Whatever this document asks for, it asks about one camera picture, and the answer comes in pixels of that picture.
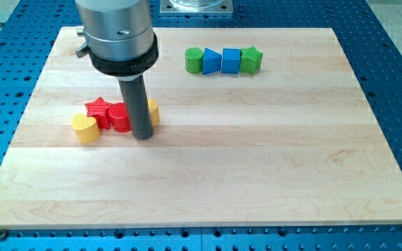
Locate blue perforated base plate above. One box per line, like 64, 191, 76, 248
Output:
0, 1, 402, 250

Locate blue cube block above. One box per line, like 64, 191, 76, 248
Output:
221, 48, 241, 74

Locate green star block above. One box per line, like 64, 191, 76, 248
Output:
239, 46, 263, 75

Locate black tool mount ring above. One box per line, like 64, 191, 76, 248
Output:
88, 32, 159, 77

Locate yellow heart block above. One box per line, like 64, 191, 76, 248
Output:
71, 113, 101, 144

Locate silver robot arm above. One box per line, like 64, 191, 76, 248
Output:
75, 0, 158, 139

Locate wooden board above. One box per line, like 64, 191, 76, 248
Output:
0, 27, 402, 229

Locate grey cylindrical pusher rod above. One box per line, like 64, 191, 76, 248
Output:
118, 75, 153, 139

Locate green circle block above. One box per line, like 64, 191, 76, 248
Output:
184, 47, 204, 74

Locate red circle block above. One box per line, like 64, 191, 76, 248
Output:
108, 102, 131, 132

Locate red star block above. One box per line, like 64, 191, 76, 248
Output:
84, 97, 112, 130

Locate blue triangle block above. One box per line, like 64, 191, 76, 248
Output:
202, 48, 222, 75

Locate yellow hexagon block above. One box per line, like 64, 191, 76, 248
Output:
148, 98, 160, 127

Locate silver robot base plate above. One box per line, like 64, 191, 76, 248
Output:
160, 0, 234, 15

